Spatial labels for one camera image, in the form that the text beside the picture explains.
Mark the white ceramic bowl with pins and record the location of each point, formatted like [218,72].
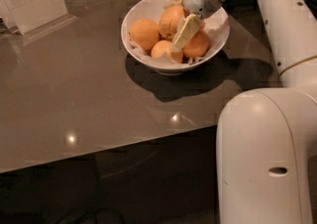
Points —
[152,9]

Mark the white acrylic sign stand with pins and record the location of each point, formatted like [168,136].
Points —
[33,17]

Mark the orange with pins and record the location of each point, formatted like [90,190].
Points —
[165,47]
[145,33]
[197,46]
[169,20]

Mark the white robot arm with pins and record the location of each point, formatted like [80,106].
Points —
[266,137]

